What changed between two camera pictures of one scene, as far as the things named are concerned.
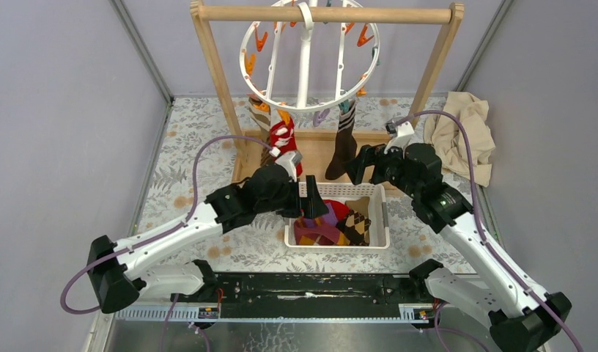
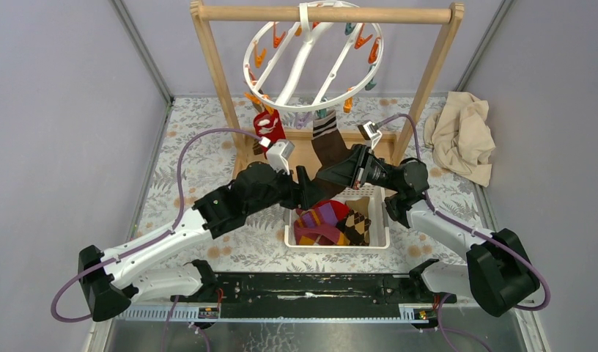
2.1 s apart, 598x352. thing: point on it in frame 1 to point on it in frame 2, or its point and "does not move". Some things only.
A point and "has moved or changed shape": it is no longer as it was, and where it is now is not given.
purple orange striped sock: x=322 y=230 does not move
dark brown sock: x=347 y=144 to x=327 y=145
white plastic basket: x=377 y=211 does not move
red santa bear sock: x=341 y=210 does not move
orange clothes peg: x=259 y=43 to x=259 y=59
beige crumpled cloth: x=445 y=131 does not move
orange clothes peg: x=363 y=38 does not move
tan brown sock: x=360 y=205 does not move
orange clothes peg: x=284 y=114 to x=255 y=100
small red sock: x=282 y=136 has moved or changed shape
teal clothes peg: x=344 y=105 to x=322 y=113
